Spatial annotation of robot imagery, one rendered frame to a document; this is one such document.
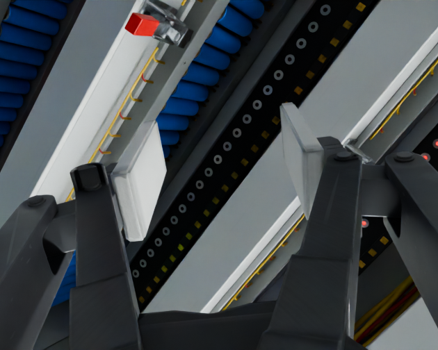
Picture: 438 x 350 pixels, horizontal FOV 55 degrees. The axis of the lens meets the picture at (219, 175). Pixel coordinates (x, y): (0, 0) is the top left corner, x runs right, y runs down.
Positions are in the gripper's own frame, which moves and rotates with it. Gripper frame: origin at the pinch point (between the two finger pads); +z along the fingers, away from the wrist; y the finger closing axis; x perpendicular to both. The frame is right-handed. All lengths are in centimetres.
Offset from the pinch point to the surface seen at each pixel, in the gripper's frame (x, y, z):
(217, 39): 3.0, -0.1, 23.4
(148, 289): -28.4, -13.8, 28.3
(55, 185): -7.6, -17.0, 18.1
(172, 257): -23.7, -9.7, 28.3
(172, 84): 0.0, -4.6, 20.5
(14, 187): -6.9, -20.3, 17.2
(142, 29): 5.5, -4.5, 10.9
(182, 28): 4.8, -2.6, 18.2
